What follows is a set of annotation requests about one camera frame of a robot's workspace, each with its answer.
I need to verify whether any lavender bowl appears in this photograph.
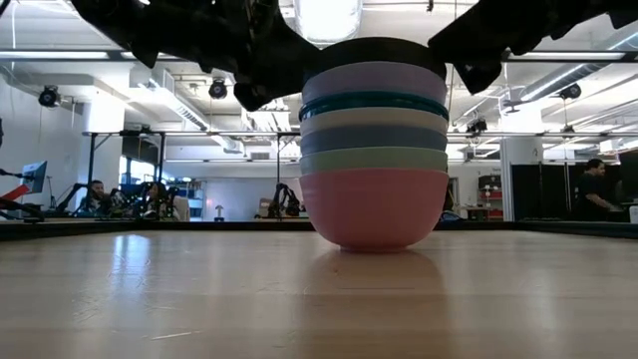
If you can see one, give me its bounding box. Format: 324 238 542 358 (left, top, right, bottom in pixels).
301 60 449 106

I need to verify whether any computer monitor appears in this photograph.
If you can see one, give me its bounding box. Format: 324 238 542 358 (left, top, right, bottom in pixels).
19 160 49 195

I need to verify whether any black room partition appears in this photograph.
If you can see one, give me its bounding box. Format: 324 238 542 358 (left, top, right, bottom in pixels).
510 163 570 221

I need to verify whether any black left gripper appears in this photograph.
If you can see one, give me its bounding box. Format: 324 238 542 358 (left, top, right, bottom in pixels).
69 0 325 114

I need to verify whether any black aluminium table frame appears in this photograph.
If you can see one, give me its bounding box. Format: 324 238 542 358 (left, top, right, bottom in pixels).
0 217 638 241

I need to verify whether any person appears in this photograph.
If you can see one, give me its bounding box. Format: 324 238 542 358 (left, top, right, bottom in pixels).
81 179 120 218
143 180 176 221
571 158 623 223

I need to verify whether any black background station frame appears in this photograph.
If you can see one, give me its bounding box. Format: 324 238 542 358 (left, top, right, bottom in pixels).
81 128 302 220

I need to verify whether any pink bowl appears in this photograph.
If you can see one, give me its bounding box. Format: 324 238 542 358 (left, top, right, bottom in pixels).
299 167 451 254

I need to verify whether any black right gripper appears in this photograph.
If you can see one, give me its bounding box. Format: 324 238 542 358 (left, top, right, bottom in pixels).
427 0 638 96

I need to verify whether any black ceiling camera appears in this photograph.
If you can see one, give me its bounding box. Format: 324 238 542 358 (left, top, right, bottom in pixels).
557 82 583 102
207 77 229 101
37 84 62 110

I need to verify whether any sage green bowl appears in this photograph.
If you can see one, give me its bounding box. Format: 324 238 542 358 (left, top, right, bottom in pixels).
299 146 450 177

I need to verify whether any teal bowl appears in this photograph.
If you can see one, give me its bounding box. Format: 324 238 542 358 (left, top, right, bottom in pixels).
298 90 451 123

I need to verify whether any white bowl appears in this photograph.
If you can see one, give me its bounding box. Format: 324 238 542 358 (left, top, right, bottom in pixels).
299 106 451 138

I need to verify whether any bright ceiling light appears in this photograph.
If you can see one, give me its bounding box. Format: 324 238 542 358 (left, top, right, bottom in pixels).
292 0 364 47

